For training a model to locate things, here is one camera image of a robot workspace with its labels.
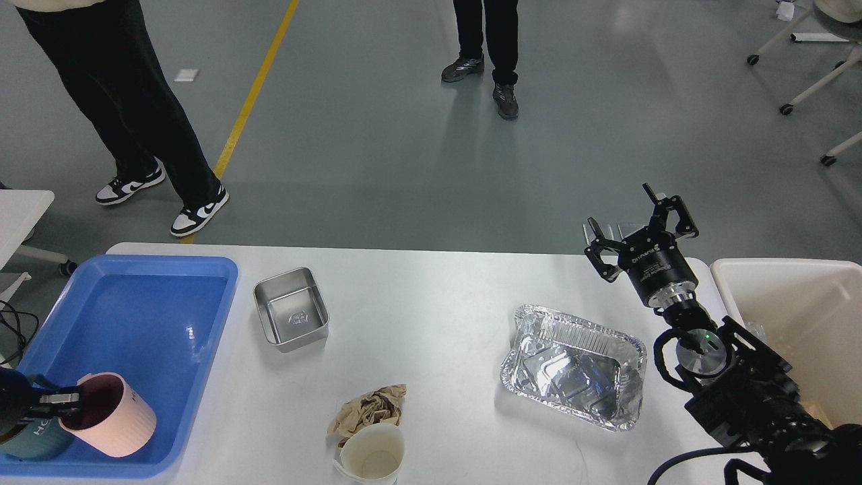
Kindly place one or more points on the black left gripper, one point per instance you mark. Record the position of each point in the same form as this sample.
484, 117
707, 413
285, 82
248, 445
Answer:
19, 397

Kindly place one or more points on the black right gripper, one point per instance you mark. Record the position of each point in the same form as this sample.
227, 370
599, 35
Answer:
654, 263

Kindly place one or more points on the pink ribbed mug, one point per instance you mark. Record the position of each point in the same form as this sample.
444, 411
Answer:
114, 418

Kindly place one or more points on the aluminium foil tray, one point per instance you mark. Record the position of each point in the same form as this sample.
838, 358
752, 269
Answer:
576, 367

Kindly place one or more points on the small stainless steel tray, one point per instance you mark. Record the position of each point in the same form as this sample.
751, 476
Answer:
291, 309

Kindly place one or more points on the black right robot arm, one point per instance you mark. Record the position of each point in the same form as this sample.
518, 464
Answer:
742, 395

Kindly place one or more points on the teal yellow mug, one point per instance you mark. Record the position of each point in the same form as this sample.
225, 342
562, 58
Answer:
37, 438

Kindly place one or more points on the blue plastic tray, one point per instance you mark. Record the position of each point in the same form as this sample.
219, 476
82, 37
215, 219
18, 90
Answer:
154, 319

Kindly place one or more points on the beige plastic bin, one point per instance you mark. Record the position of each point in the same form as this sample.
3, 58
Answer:
810, 313

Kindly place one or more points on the white side table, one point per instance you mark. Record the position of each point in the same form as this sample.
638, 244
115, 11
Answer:
21, 210

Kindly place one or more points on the person with grey shoes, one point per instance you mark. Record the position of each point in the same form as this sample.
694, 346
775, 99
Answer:
488, 28

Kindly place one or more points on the crumpled brown paper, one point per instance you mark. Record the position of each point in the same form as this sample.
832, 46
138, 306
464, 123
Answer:
376, 407

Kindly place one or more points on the white paper cup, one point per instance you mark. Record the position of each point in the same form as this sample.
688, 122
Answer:
373, 455

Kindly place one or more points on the person in black trousers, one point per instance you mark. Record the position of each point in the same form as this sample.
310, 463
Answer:
106, 60

